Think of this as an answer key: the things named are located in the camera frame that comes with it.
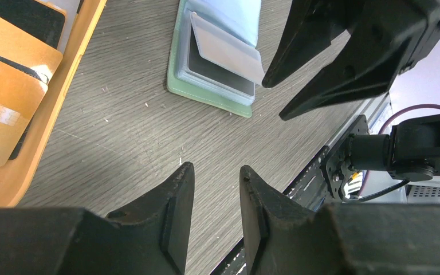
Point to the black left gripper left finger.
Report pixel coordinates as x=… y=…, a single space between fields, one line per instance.
x=146 y=236

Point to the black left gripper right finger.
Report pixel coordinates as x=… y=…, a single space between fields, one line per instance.
x=371 y=238

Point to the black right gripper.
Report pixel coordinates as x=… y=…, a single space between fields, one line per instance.
x=387 y=37

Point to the green card holder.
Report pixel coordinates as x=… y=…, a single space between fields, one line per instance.
x=226 y=33

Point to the black credit card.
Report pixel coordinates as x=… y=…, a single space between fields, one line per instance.
x=213 y=72
x=37 y=19

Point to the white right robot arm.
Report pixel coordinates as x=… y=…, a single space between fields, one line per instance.
x=382 y=163

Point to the gold credit card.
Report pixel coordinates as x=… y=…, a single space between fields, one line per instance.
x=20 y=96

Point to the yellow oval dish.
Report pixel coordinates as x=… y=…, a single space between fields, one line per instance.
x=16 y=175

